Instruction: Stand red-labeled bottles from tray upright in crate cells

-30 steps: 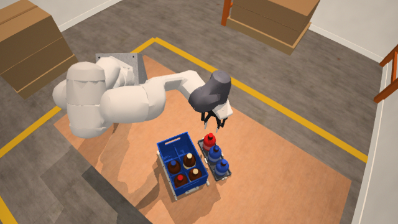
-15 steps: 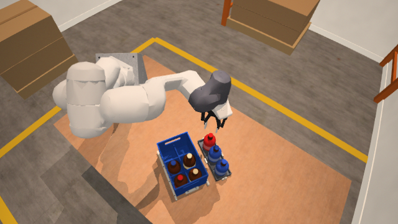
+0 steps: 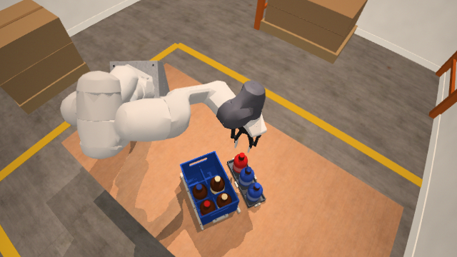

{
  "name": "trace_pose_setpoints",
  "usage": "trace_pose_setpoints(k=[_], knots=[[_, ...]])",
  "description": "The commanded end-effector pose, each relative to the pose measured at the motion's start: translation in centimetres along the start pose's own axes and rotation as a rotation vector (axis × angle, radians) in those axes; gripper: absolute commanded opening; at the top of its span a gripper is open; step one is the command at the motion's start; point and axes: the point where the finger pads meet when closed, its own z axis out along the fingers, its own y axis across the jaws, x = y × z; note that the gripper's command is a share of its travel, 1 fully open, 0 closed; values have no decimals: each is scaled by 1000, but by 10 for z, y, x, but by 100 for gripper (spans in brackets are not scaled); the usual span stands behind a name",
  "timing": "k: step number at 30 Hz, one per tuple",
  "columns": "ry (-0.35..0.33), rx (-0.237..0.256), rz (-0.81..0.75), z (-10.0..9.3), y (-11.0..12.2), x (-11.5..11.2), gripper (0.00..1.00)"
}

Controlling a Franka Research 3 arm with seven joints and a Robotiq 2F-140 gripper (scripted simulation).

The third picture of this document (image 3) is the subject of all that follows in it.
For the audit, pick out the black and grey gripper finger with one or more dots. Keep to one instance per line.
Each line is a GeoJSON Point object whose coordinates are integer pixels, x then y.
{"type": "Point", "coordinates": [251, 142]}
{"type": "Point", "coordinates": [235, 136]}

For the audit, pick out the brown bottle with cream cap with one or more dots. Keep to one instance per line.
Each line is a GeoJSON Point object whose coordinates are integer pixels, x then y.
{"type": "Point", "coordinates": [223, 199]}
{"type": "Point", "coordinates": [217, 184]}

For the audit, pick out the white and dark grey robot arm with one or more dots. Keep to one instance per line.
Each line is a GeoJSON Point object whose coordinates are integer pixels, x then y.
{"type": "Point", "coordinates": [142, 118]}

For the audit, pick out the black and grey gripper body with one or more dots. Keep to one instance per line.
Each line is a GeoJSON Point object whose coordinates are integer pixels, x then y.
{"type": "Point", "coordinates": [243, 129]}

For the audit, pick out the red labeled bottle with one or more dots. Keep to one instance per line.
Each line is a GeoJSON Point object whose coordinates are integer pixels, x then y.
{"type": "Point", "coordinates": [239, 162]}

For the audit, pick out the brown bottle with red cap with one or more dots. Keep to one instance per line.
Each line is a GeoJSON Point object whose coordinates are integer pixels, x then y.
{"type": "Point", "coordinates": [207, 206]}

